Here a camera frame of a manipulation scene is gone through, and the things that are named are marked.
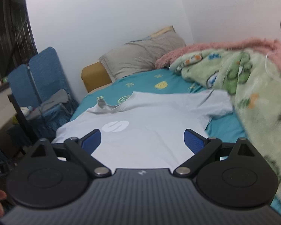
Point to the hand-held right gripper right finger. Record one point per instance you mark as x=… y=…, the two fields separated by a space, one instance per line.
x=194 y=141

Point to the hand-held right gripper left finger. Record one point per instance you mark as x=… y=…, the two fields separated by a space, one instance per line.
x=91 y=141

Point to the white t-shirt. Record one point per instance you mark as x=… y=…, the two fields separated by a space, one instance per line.
x=149 y=126

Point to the grey cloth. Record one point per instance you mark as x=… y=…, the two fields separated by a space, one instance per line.
x=56 y=100

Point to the yellow-green ball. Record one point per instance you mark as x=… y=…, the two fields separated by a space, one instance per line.
x=15 y=120

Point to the yellow padded headboard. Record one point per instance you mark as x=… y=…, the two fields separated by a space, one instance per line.
x=93 y=77

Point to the small stuffed toy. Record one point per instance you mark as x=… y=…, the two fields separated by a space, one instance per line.
x=27 y=111

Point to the green cartoon printed blanket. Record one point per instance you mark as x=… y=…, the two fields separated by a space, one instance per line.
x=260 y=93

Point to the blue covered chair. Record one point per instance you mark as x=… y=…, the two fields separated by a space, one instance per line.
x=20 y=79
x=49 y=68

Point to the pink fluffy blanket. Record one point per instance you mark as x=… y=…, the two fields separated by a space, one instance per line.
x=201 y=48

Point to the small green container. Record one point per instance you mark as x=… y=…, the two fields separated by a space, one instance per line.
x=5 y=79

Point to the grey pillow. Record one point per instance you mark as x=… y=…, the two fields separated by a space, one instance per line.
x=140 y=56

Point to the yellow printed pillow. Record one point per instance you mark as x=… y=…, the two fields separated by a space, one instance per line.
x=165 y=31

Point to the window with dark grille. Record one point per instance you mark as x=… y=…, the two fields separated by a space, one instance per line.
x=11 y=32

